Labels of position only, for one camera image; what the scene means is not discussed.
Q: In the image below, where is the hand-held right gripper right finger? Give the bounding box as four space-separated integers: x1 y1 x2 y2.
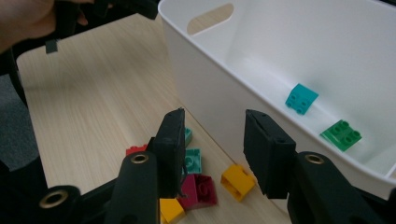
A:
243 108 297 200

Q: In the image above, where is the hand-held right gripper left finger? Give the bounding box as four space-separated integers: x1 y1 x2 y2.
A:
152 107 187 199

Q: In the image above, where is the red toy brick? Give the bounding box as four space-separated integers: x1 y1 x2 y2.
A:
125 144 149 157

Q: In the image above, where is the orange toy brick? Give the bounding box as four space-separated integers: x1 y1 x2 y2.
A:
220 163 257 203
159 198 187 224

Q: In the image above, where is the magenta toy brick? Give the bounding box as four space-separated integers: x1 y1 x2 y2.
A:
177 173 219 210

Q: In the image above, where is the light blue toy brick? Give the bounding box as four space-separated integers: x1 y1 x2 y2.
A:
284 82 319 116

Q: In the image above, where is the green toy brick white stripe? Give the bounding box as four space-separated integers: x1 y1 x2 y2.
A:
319 119 363 153

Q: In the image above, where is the white plastic storage bin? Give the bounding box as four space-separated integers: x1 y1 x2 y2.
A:
158 0 396 201

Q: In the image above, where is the grey tape strip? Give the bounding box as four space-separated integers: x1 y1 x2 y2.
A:
45 38 60 55

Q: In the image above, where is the left hand-held gripper black cable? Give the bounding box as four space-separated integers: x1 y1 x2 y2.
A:
5 47 30 107

